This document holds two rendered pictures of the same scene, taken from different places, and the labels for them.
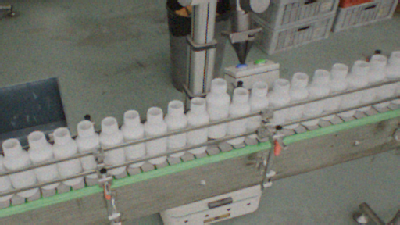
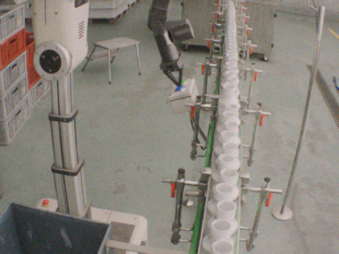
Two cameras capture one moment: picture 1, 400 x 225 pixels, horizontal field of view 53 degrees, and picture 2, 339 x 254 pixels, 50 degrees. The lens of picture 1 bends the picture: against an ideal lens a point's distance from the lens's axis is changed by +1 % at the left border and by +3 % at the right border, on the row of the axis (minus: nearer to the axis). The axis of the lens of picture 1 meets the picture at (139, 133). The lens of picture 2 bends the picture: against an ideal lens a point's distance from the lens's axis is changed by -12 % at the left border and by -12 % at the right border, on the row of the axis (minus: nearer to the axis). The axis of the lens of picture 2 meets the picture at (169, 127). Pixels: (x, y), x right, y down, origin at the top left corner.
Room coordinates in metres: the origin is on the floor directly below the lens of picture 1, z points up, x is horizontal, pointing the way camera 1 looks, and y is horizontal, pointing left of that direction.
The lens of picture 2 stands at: (0.56, 0.89, 1.63)
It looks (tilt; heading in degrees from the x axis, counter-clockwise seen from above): 27 degrees down; 291
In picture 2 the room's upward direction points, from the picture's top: 3 degrees clockwise
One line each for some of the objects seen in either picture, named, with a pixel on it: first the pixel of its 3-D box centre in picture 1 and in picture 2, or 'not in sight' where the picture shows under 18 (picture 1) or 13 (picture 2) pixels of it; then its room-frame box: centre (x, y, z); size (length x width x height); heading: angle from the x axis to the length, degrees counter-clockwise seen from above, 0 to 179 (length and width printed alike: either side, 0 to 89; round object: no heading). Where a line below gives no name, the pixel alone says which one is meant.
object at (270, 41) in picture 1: (286, 24); (1, 117); (3.05, -1.33, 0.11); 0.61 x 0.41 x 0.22; 109
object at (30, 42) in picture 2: not in sight; (22, 49); (3.32, -1.99, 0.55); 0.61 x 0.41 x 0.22; 106
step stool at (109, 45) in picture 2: not in sight; (110, 56); (2.84, -3.04, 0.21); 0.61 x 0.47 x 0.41; 157
